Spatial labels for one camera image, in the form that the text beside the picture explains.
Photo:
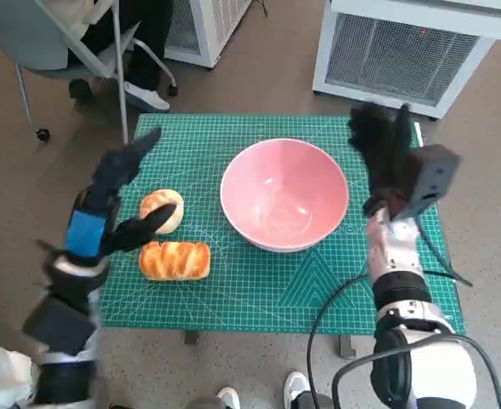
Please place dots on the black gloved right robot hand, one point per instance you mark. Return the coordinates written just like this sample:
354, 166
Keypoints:
380, 145

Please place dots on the black left robot hand, blue tape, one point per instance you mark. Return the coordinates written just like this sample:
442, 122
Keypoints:
86, 232

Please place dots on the round toy bread bun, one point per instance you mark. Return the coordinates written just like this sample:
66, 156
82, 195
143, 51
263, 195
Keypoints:
152, 200

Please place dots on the braided toy bread loaf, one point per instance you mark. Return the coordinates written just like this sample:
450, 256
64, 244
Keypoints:
174, 260

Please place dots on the pink bowl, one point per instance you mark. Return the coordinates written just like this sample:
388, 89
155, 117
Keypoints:
284, 196

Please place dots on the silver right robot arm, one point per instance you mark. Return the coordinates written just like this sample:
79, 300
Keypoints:
397, 272

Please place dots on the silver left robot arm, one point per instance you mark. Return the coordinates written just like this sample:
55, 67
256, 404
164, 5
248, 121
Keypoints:
71, 281

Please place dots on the large white mesh-grille unit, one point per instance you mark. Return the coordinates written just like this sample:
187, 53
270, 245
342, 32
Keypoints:
404, 51

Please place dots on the green cutting mat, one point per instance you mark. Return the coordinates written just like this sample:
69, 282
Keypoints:
242, 294

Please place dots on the person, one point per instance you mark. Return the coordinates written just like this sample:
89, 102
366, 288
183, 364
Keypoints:
144, 47

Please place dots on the grey office chair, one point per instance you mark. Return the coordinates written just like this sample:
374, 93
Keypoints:
24, 38

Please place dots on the small white grille unit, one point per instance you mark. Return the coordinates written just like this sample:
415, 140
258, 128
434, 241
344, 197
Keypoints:
208, 30

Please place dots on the person's white shoe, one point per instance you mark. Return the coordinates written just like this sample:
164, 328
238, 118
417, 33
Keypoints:
230, 396
295, 383

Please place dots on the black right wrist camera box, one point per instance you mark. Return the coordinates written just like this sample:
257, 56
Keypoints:
433, 179

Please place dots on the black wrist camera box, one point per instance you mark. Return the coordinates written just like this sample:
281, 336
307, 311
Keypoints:
59, 326
433, 179

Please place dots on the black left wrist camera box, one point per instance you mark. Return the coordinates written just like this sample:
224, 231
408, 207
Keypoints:
59, 326

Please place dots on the metal table bracket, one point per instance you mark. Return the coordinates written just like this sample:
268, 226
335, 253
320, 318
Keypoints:
191, 338
345, 346

